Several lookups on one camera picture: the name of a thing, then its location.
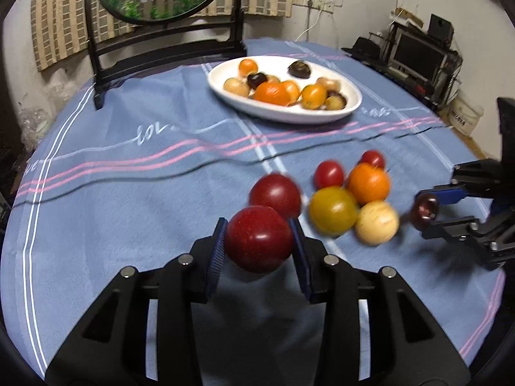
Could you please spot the red cherry tomato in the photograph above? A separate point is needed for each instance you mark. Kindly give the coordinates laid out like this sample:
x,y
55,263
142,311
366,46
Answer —
x,y
328,174
373,158

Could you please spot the white wall power strip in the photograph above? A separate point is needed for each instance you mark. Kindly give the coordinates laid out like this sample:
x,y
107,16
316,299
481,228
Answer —
x,y
318,3

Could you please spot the small orange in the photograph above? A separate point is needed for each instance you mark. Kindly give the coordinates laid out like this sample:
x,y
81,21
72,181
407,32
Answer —
x,y
248,67
293,88
314,96

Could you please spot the clear plastic bag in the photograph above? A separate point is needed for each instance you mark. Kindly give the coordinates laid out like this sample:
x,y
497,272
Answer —
x,y
34,126

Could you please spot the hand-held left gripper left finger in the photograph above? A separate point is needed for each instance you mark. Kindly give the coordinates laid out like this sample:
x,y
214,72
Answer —
x,y
217,249

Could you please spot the blue plaid tablecloth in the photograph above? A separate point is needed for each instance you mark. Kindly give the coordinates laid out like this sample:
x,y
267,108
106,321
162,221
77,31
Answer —
x,y
141,209

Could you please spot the black monitor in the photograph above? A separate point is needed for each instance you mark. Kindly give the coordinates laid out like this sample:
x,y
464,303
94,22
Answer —
x,y
418,53

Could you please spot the black media rack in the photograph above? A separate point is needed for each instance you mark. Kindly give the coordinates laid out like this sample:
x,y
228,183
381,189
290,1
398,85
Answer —
x,y
452,72

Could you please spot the white oval plate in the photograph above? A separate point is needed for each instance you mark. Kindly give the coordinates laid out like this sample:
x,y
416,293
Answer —
x,y
281,114

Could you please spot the beige striped curtain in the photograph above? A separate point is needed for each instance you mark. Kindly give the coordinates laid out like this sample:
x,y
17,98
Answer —
x,y
56,20

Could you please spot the beige round fruit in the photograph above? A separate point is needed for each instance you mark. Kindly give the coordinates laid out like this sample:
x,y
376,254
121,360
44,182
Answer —
x,y
273,79
329,83
236,87
333,105
377,223

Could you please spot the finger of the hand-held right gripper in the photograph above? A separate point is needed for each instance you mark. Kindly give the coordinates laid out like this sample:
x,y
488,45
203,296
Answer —
x,y
452,196
462,231

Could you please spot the white plastic bucket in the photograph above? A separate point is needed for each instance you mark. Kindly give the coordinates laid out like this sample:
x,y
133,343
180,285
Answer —
x,y
466,112

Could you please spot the large orange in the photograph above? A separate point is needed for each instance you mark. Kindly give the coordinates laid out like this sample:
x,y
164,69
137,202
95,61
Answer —
x,y
368,183
271,93

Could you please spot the yellow round fruit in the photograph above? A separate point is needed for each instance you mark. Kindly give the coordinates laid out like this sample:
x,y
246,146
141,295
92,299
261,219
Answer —
x,y
333,210

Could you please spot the black electronic device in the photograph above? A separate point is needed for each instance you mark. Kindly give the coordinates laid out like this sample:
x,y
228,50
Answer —
x,y
362,47

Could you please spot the black speaker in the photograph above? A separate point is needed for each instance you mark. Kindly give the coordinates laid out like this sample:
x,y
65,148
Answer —
x,y
440,27

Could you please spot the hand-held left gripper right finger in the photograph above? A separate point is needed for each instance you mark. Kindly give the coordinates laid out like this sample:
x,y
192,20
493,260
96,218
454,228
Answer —
x,y
299,257

